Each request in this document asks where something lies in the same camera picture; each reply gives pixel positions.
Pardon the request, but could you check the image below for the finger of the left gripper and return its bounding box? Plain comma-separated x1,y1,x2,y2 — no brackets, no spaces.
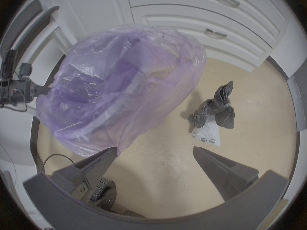
34,85,52,97

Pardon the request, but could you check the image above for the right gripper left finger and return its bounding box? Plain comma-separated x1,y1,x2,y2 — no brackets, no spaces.
51,147,117,202

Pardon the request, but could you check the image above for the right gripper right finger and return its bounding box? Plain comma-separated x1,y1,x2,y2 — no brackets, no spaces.
193,146,259,203

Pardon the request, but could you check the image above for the white printed wrapper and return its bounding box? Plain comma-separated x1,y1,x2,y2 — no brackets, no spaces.
191,116,221,147

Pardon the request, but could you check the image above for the black plastic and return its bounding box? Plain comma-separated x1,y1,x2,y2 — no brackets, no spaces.
188,81,235,129

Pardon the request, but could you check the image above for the purple plastic bag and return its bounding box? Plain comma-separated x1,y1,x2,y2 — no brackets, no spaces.
35,25,207,158

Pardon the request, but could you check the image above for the white trash bin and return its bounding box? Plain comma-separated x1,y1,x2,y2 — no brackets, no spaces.
48,33,202,150

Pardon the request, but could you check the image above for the white chair dark grey seat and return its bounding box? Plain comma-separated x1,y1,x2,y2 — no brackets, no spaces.
1,0,81,86

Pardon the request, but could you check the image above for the white wardrobe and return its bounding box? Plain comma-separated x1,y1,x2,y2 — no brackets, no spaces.
36,0,292,72

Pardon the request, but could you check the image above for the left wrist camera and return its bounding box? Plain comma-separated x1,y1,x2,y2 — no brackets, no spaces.
19,63,33,78

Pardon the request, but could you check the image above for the black cable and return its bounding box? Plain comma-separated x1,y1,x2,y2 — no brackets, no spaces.
41,153,76,174

